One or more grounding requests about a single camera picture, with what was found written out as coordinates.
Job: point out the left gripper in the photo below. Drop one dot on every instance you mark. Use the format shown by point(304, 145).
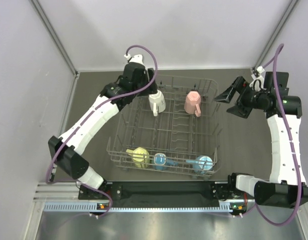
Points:
point(150, 90)

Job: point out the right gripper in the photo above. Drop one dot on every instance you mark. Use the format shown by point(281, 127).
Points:
point(239, 110)

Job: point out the white mug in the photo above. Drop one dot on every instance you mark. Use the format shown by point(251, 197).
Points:
point(157, 103)

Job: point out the pink mug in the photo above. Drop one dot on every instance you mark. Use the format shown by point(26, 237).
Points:
point(192, 103)

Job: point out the plain blue mug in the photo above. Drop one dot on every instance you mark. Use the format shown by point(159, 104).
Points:
point(201, 164)

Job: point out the yellow mug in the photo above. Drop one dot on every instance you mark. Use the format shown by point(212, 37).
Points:
point(140, 157)

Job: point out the blue floral mug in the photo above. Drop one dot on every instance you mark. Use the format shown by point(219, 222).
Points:
point(161, 162)

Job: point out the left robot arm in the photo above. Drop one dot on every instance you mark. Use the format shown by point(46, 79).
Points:
point(66, 150)

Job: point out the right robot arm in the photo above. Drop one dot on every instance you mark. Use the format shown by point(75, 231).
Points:
point(283, 114)

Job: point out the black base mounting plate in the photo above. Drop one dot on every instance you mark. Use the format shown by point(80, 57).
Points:
point(119, 190)

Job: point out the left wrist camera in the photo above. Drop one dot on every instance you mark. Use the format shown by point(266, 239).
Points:
point(138, 58)

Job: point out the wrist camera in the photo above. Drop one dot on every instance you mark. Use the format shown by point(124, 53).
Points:
point(258, 80)
point(138, 58)

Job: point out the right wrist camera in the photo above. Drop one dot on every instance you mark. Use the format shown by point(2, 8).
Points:
point(258, 80)

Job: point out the grey wire dish rack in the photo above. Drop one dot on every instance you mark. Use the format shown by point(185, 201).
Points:
point(175, 133)

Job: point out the aluminium frame rail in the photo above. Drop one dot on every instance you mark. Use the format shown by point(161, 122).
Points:
point(64, 197)

